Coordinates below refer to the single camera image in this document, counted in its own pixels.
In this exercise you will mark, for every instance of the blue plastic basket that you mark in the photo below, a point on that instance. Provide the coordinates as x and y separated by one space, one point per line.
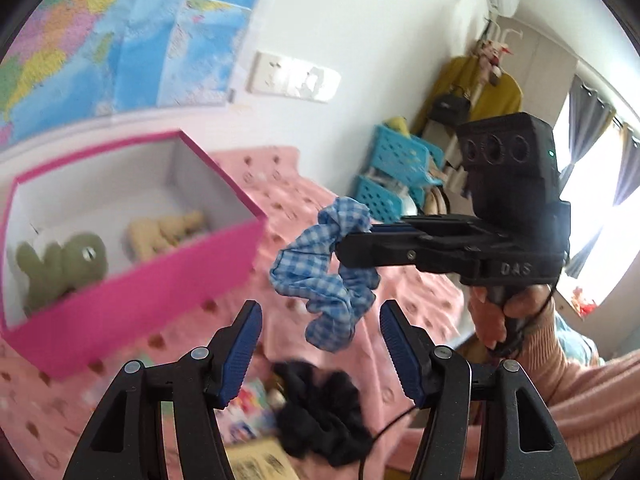
400 155
380 197

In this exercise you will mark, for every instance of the red ornament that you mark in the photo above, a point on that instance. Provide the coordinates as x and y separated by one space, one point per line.
584 305

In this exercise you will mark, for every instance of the person's right hand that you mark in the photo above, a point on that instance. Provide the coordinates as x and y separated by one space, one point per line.
520 322

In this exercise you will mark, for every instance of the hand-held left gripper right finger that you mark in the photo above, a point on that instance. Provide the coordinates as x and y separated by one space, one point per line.
400 355

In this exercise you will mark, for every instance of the pink printed blanket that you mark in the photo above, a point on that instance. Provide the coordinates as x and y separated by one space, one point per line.
310 195

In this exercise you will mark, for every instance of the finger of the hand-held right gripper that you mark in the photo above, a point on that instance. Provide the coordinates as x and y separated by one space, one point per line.
440 225
400 252

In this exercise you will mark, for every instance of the black scrunchie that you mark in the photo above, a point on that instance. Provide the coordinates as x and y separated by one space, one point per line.
325 415

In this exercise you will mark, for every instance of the blue checkered scrunchie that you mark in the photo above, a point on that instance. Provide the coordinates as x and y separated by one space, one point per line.
320 270

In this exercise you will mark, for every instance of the black handbag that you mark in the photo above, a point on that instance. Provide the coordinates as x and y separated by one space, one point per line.
450 109

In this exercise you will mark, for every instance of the yellow object on basket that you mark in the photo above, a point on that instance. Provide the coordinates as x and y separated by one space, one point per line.
397 124

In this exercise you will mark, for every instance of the white wall socket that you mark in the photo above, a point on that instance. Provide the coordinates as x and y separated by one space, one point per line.
265 72
296 79

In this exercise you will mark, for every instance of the green plush toy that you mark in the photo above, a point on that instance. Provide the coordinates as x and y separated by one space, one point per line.
65 265

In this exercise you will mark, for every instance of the colourful wall map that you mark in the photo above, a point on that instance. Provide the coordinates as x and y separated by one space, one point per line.
100 35

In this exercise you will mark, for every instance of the yellow coat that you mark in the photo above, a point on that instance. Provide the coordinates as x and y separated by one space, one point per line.
500 100

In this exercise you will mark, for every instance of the beige plush toy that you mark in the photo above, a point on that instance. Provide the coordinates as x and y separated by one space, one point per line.
165 232

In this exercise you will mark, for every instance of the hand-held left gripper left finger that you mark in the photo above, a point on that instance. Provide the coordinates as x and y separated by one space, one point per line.
242 350

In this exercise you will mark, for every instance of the pink cardboard box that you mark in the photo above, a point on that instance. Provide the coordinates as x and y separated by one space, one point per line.
165 290

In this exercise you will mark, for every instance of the small hanging plush toy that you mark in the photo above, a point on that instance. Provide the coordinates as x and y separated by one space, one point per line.
490 60

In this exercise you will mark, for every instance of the grey curtain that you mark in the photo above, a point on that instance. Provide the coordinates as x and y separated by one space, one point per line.
590 125

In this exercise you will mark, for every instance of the beige woven bag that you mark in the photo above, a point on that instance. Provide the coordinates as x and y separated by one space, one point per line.
436 202

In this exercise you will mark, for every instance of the light blue cloth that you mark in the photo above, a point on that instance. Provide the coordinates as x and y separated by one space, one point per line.
575 340

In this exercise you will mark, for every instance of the yellow tissue pack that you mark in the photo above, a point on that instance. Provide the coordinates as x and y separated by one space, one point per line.
260 462

